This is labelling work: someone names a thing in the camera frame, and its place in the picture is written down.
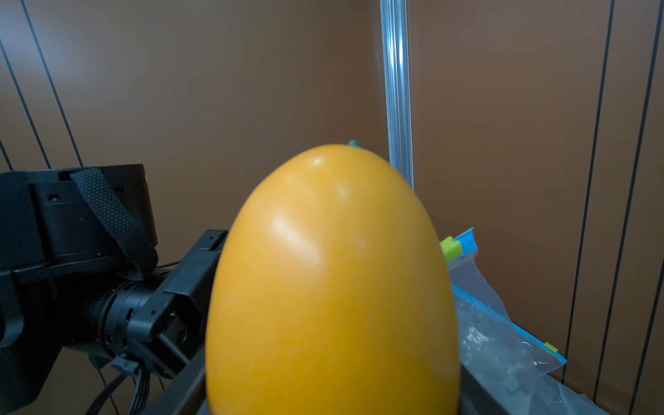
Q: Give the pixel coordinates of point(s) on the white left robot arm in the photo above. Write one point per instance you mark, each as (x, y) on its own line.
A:
(79, 270)

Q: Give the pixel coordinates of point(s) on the clear zip-top bag blue zipper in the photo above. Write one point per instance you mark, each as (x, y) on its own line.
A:
(507, 371)

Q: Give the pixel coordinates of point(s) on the spare clear zip-top bag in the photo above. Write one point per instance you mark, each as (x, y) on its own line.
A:
(467, 281)

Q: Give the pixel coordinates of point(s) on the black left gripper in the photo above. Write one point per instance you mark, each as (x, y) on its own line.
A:
(161, 322)

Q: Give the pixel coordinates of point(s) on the orange mango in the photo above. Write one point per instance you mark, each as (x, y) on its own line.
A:
(332, 296)

